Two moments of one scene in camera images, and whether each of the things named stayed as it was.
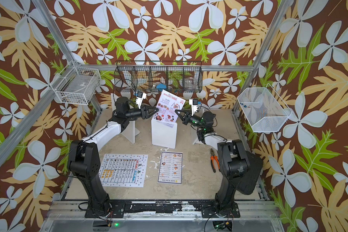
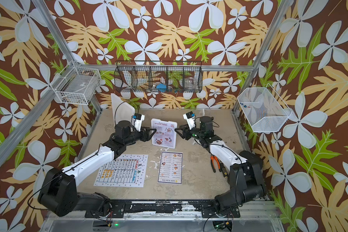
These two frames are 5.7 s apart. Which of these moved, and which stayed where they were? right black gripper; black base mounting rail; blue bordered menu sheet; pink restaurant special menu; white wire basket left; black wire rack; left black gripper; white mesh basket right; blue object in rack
Moved: pink restaurant special menu; right black gripper; left black gripper
Stayed: blue bordered menu sheet; blue object in rack; black base mounting rail; black wire rack; white mesh basket right; white wire basket left
